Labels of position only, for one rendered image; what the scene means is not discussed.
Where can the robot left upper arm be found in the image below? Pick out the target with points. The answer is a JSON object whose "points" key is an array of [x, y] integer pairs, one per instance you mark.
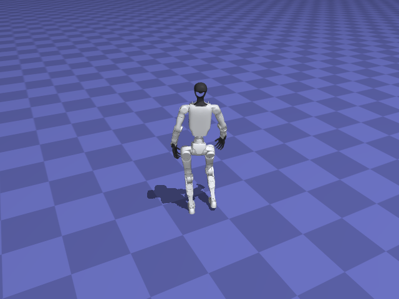
{"points": [[180, 118]]}

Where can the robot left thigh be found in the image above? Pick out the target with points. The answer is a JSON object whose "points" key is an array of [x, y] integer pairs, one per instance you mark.
{"points": [[186, 152]]}

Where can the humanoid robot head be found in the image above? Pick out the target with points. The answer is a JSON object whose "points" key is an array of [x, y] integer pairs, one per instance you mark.
{"points": [[200, 87]]}

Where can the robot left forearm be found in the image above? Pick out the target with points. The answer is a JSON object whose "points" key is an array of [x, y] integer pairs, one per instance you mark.
{"points": [[175, 136]]}

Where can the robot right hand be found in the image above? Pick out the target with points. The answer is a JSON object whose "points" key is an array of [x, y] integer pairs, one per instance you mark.
{"points": [[221, 142]]}

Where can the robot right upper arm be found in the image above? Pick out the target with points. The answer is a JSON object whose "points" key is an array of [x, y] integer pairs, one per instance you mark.
{"points": [[219, 116]]}

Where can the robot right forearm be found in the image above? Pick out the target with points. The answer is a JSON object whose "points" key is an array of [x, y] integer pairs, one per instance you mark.
{"points": [[223, 133]]}

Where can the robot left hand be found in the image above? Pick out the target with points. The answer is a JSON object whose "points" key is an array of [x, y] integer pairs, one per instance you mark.
{"points": [[175, 152]]}

